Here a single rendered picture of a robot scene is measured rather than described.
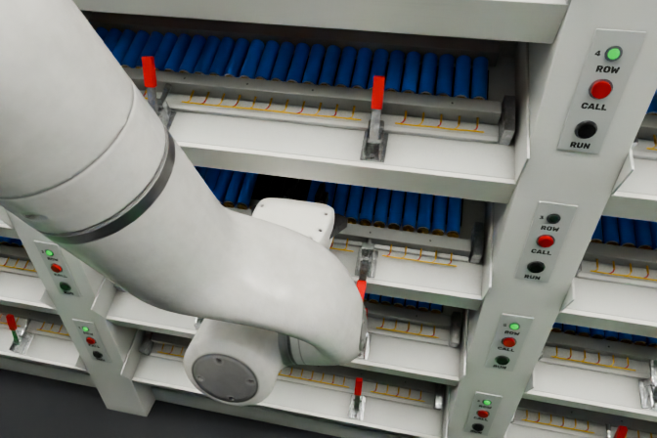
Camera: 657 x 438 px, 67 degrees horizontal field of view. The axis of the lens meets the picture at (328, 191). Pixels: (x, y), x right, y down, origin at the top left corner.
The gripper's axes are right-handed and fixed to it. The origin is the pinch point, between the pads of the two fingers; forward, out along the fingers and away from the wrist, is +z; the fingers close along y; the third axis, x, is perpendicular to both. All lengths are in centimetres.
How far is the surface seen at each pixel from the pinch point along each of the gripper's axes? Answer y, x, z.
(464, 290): -22.8, 8.1, -5.4
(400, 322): -15.2, 23.7, 3.0
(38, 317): 58, 40, 5
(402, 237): -13.8, 3.3, -1.8
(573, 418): -47, 42, 5
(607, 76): -30.2, -23.2, -10.5
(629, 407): -50, 27, -3
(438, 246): -18.7, 3.7, -2.4
